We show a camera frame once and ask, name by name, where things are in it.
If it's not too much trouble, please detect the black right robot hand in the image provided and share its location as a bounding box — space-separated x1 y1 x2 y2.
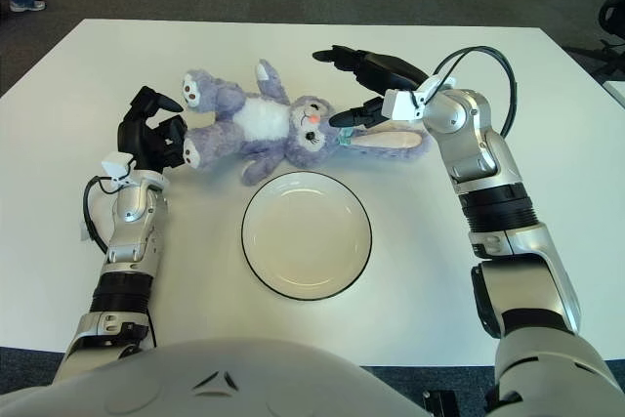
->
312 44 429 129

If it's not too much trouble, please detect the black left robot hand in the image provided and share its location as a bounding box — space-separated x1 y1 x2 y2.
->
115 86 188 175

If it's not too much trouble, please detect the purple plush bunny doll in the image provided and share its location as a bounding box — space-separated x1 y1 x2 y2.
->
180 59 434 188

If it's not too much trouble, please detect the white plate with black rim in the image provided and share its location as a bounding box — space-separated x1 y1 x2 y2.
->
240 170 373 303

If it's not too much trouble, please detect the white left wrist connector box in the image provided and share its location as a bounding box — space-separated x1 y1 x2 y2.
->
101 152 136 188

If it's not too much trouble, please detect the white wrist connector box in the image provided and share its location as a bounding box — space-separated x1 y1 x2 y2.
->
101 152 136 188
382 75 458 121

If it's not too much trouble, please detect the white right wrist connector box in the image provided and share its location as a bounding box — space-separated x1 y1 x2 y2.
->
382 75 458 121

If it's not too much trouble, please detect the white neighbouring table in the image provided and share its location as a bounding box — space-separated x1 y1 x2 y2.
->
603 78 625 110

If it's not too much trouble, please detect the black office chair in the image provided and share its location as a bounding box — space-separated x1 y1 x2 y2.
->
568 0 625 71

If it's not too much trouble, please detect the grey robot torso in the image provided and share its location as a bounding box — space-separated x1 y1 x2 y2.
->
0 336 426 417

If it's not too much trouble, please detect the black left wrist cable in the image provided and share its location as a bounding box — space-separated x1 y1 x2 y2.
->
82 175 116 252

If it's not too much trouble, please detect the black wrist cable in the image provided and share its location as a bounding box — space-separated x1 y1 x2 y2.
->
433 45 519 138
82 175 116 252

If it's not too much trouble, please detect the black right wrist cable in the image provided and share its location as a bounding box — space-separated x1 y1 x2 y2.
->
433 45 519 138

